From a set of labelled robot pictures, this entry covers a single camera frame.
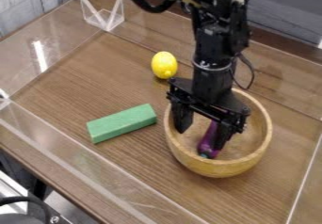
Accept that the brown wooden bowl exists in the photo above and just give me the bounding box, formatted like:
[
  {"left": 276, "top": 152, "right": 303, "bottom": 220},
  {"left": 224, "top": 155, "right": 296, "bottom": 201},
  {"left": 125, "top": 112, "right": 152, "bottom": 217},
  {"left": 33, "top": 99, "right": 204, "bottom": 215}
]
[{"left": 163, "top": 88, "right": 272, "bottom": 178}]

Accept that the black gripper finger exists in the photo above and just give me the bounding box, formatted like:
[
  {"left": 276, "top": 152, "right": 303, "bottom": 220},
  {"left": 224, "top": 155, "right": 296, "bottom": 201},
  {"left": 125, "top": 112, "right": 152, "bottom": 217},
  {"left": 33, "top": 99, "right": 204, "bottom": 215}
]
[
  {"left": 211, "top": 120, "right": 244, "bottom": 151},
  {"left": 171, "top": 102, "right": 193, "bottom": 134}
]

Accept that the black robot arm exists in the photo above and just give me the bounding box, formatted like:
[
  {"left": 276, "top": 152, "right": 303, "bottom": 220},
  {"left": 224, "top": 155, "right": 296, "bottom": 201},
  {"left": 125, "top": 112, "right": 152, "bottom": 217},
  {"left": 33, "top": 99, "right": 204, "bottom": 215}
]
[{"left": 132, "top": 0, "right": 249, "bottom": 155}]

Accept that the purple toy eggplant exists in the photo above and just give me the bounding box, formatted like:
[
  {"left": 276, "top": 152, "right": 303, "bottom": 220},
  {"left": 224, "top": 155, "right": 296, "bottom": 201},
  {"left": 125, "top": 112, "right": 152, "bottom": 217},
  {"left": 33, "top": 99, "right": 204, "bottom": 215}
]
[{"left": 197, "top": 121, "right": 219, "bottom": 159}]

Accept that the black metal bracket with bolt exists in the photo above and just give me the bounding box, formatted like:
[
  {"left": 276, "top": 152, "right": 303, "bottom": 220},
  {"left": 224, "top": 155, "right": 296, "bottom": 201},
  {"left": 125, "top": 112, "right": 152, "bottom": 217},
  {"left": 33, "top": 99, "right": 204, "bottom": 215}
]
[{"left": 26, "top": 194, "right": 77, "bottom": 224}]

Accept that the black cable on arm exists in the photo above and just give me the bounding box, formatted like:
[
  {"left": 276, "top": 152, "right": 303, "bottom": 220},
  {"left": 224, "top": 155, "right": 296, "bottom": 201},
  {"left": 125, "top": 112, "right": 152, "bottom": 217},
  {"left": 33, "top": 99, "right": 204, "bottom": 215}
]
[{"left": 229, "top": 53, "right": 256, "bottom": 90}]

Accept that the black cable bottom left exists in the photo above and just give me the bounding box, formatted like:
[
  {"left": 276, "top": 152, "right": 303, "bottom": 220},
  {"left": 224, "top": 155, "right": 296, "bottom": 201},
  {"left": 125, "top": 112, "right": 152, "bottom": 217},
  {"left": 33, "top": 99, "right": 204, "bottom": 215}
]
[{"left": 0, "top": 196, "right": 52, "bottom": 224}]

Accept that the green rectangular block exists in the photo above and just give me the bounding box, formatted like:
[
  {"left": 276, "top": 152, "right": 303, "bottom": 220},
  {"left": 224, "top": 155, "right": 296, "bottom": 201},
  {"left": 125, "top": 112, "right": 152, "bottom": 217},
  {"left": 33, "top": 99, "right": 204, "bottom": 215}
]
[{"left": 86, "top": 104, "right": 157, "bottom": 144}]

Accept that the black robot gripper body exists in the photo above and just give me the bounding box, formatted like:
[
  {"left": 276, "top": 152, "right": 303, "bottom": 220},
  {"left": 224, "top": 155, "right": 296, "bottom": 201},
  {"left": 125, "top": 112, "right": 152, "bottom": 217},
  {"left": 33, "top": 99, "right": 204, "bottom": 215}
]
[{"left": 167, "top": 59, "right": 249, "bottom": 124}]

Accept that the clear acrylic tray wall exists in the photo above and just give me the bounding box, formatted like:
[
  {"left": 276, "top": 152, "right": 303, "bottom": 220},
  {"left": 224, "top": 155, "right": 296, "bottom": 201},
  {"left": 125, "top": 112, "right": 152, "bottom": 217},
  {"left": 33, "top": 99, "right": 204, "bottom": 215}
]
[{"left": 0, "top": 0, "right": 322, "bottom": 224}]

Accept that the yellow toy lemon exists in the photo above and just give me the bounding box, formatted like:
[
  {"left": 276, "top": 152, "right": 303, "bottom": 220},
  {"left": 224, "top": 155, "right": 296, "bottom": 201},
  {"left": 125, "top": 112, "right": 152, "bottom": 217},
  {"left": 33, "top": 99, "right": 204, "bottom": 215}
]
[{"left": 151, "top": 51, "right": 177, "bottom": 79}]

